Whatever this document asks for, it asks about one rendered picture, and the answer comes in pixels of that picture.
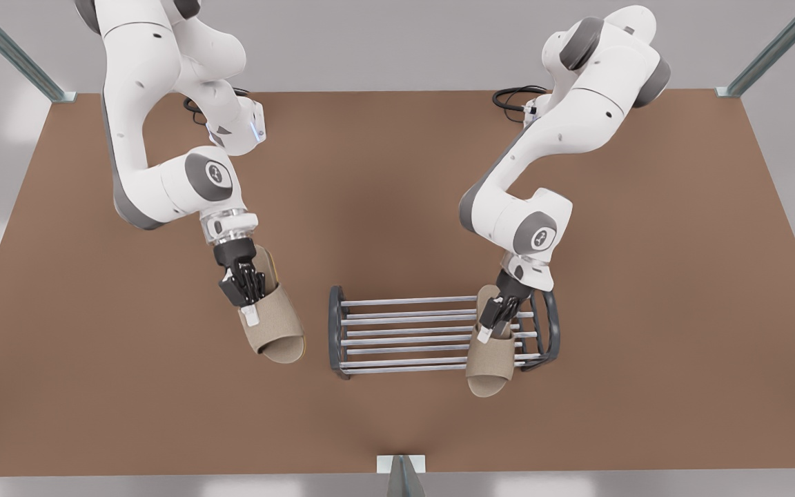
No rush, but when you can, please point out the tan slipper with yellow sole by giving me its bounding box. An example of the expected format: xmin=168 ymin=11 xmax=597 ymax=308
xmin=239 ymin=244 xmax=306 ymax=364

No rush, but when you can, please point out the plain tan slipper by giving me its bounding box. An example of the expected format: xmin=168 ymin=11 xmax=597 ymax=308
xmin=465 ymin=284 xmax=517 ymax=398

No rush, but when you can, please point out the dark metal shoe rack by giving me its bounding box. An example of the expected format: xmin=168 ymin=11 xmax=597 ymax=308
xmin=328 ymin=285 xmax=561 ymax=380

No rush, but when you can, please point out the silver frame post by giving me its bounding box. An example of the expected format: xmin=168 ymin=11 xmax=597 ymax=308
xmin=377 ymin=454 xmax=426 ymax=497
xmin=0 ymin=0 xmax=77 ymax=104
xmin=716 ymin=0 xmax=795 ymax=98

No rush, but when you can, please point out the black cable loop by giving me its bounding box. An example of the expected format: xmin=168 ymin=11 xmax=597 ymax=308
xmin=183 ymin=87 xmax=252 ymax=127
xmin=492 ymin=85 xmax=551 ymax=125

